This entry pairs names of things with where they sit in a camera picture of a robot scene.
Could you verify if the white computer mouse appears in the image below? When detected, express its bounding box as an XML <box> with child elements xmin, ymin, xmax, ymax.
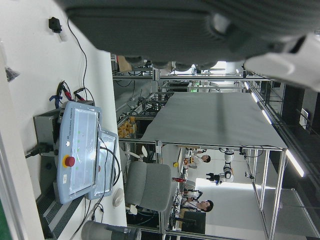
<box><xmin>112</xmin><ymin>187</ymin><xmax>125</xmax><ymax>208</ymax></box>

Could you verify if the black power adapter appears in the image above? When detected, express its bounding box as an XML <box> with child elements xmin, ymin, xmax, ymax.
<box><xmin>48</xmin><ymin>16</ymin><xmax>63</xmax><ymax>34</ymax></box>

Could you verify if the grey cylindrical container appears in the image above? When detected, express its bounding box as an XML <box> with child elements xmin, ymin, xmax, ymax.
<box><xmin>80</xmin><ymin>219</ymin><xmax>142</xmax><ymax>240</ymax></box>

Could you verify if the yellow parts pile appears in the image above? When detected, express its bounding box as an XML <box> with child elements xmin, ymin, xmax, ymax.
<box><xmin>117</xmin><ymin>116</ymin><xmax>137</xmax><ymax>138</ymax></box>

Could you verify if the grey control box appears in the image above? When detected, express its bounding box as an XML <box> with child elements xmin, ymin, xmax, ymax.
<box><xmin>32</xmin><ymin>109</ymin><xmax>65</xmax><ymax>186</ymax></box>

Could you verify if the left robot hand grey white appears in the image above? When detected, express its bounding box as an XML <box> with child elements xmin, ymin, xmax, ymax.
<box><xmin>55</xmin><ymin>0</ymin><xmax>320</xmax><ymax>92</ymax></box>

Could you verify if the grey office chair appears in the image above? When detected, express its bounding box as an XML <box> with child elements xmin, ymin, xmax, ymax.
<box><xmin>123</xmin><ymin>144</ymin><xmax>173</xmax><ymax>216</ymax></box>

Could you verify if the blue tape strip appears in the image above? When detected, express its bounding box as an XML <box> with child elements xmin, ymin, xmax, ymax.
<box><xmin>49</xmin><ymin>94</ymin><xmax>63</xmax><ymax>108</ymax></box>

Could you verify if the aluminium frame beam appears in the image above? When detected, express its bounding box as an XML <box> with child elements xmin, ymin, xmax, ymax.
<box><xmin>112</xmin><ymin>73</ymin><xmax>273</xmax><ymax>81</ymax></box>

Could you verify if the black ribbed grate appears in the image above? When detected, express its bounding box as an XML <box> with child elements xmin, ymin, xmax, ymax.
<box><xmin>35</xmin><ymin>191</ymin><xmax>83</xmax><ymax>240</ymax></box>

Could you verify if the person in dark clothes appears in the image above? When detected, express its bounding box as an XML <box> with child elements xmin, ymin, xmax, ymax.
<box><xmin>183</xmin><ymin>191</ymin><xmax>215</xmax><ymax>213</ymax></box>

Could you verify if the person in white coat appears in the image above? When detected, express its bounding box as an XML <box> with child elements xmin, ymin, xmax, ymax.
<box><xmin>190</xmin><ymin>149</ymin><xmax>212</xmax><ymax>168</ymax></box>

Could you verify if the black power cable plug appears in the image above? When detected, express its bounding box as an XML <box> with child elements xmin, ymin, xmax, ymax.
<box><xmin>24</xmin><ymin>141</ymin><xmax>55</xmax><ymax>159</ymax></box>

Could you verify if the grey canopy sheet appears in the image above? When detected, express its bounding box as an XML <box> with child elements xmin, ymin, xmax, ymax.
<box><xmin>140</xmin><ymin>91</ymin><xmax>288</xmax><ymax>150</ymax></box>

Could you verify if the red black alligator clip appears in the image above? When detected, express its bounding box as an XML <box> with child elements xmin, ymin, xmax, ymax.
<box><xmin>73</xmin><ymin>87</ymin><xmax>86</xmax><ymax>100</ymax></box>
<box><xmin>56</xmin><ymin>80</ymin><xmax>73</xmax><ymax>100</ymax></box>

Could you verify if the black pendant cable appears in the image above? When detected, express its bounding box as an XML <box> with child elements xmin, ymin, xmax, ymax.
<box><xmin>98</xmin><ymin>133</ymin><xmax>121</xmax><ymax>188</ymax></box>

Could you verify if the light blue teach pendant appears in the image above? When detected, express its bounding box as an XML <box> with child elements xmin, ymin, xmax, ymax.
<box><xmin>55</xmin><ymin>100</ymin><xmax>103</xmax><ymax>205</ymax></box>
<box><xmin>87</xmin><ymin>128</ymin><xmax>118</xmax><ymax>201</ymax></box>

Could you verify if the black monitor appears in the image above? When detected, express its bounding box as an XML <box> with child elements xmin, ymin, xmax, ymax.
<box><xmin>181</xmin><ymin>211</ymin><xmax>207</xmax><ymax>235</ymax></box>

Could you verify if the thin black adapter cable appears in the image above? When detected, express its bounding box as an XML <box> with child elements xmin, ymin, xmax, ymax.
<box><xmin>66</xmin><ymin>18</ymin><xmax>89</xmax><ymax>102</ymax></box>

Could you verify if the brown cardboard box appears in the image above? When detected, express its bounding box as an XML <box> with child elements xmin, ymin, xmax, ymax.
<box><xmin>116</xmin><ymin>54</ymin><xmax>133</xmax><ymax>72</ymax></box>

